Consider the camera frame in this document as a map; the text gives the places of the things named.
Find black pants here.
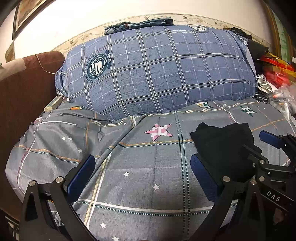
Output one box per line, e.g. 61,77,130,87
190,123,262,182

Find clear plastic bag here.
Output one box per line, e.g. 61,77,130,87
266,84,295,121

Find red packaging pile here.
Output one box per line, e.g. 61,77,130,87
259,53,295,89

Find grey patterned bed quilt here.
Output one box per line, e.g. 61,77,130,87
6,98,295,240

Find brown headboard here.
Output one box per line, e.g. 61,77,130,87
1,51,65,220

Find blue plaid pillow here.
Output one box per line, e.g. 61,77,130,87
55,25,257,121

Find folded dark jeans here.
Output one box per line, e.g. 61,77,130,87
104,18,174,35

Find framed painting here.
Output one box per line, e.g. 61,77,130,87
12,0,55,40

